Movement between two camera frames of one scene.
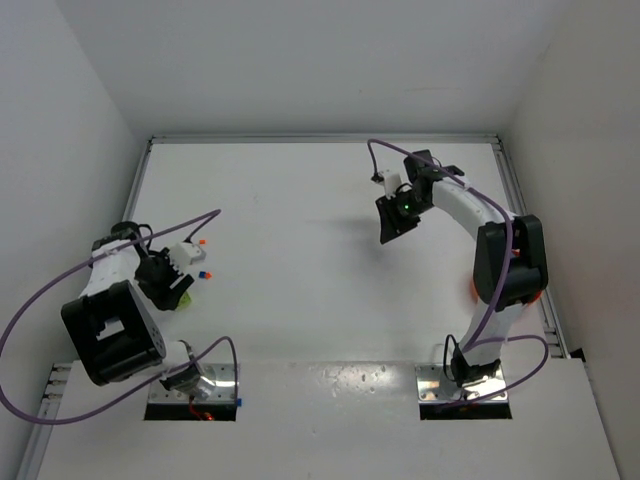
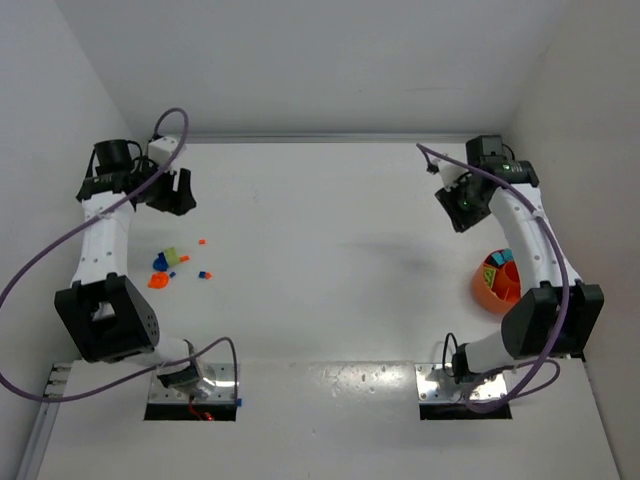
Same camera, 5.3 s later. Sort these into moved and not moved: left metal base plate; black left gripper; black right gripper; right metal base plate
Moved: black left gripper; black right gripper
Not moved: right metal base plate; left metal base plate
